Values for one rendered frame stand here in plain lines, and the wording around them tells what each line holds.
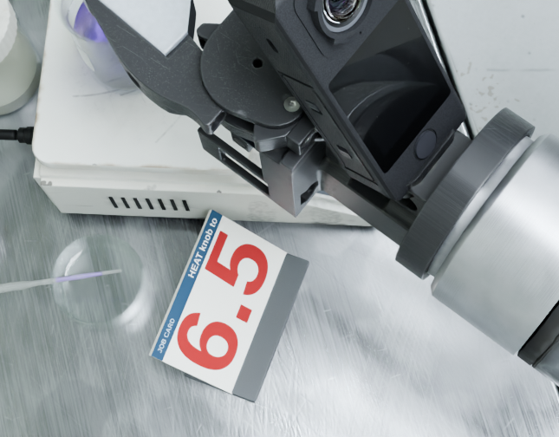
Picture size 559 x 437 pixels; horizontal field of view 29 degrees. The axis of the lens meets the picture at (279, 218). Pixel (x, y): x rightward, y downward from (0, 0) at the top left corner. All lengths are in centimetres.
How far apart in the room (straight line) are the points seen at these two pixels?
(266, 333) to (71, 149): 16
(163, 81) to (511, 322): 15
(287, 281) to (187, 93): 26
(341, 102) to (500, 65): 36
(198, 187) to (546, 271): 27
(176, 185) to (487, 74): 22
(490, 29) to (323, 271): 19
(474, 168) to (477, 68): 32
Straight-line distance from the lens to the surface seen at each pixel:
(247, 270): 64
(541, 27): 72
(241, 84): 40
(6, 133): 67
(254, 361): 64
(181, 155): 59
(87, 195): 63
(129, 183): 61
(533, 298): 38
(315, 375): 64
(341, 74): 35
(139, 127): 59
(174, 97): 40
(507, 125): 40
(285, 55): 35
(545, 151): 39
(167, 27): 42
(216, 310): 63
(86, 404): 65
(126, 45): 42
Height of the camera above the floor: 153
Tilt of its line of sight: 73 degrees down
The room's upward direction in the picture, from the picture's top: 7 degrees counter-clockwise
